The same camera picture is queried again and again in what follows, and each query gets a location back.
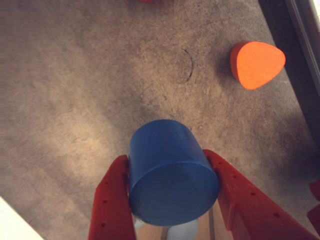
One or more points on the orange rounded triangle block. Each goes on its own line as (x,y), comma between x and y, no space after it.
(257,65)

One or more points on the blue cylinder block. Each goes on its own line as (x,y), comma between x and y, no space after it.
(170,180)

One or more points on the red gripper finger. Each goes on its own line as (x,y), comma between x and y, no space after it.
(111,200)
(250,212)

